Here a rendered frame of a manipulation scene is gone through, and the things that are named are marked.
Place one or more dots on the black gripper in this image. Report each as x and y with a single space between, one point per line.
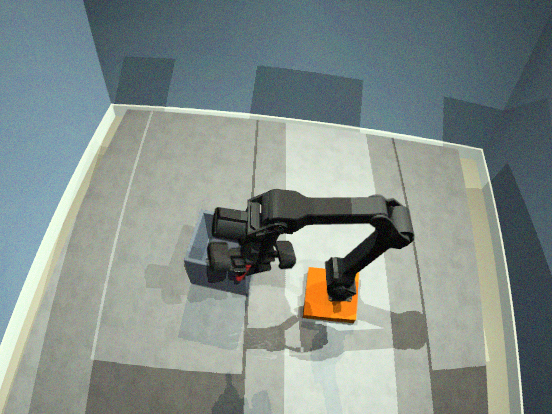
220 258

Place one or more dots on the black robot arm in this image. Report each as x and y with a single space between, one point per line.
287 211

